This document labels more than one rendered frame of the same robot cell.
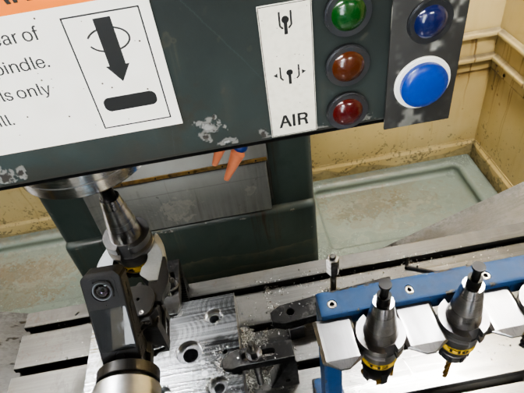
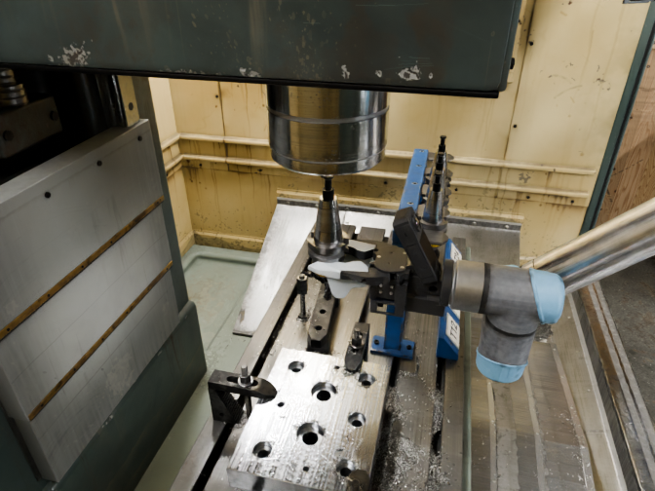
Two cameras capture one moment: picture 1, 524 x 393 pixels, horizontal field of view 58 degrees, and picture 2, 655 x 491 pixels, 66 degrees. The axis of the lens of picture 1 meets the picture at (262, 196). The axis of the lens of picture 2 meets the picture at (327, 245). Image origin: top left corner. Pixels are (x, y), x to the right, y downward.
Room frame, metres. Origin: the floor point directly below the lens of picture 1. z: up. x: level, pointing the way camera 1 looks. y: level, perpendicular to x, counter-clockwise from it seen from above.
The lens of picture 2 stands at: (0.28, 0.82, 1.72)
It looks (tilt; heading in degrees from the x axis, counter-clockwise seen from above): 32 degrees down; 285
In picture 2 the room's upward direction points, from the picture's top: straight up
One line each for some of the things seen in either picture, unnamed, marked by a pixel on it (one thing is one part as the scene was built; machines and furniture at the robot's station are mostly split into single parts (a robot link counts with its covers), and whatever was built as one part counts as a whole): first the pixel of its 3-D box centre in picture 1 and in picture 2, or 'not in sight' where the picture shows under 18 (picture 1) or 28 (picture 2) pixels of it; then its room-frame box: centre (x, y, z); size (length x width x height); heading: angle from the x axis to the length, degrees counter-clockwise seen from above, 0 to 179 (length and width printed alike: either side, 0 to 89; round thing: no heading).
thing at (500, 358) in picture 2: not in sight; (505, 337); (0.17, 0.16, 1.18); 0.11 x 0.08 x 0.11; 87
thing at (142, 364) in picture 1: (132, 340); (409, 281); (0.33, 0.19, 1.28); 0.12 x 0.08 x 0.09; 2
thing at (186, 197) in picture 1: (163, 144); (96, 290); (0.90, 0.20, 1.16); 0.48 x 0.05 x 0.51; 92
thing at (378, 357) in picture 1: (380, 336); (432, 223); (0.31, -0.12, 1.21); 0.06 x 0.06 x 0.03
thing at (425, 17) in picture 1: (430, 21); not in sight; (0.26, -0.11, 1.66); 0.02 x 0.01 x 0.02; 92
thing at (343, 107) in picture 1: (347, 111); not in sight; (0.25, -0.06, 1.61); 0.02 x 0.01 x 0.02; 92
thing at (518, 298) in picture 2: not in sight; (519, 295); (0.17, 0.18, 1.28); 0.11 x 0.08 x 0.09; 2
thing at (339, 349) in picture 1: (338, 344); (430, 237); (0.31, -0.07, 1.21); 0.07 x 0.05 x 0.01; 2
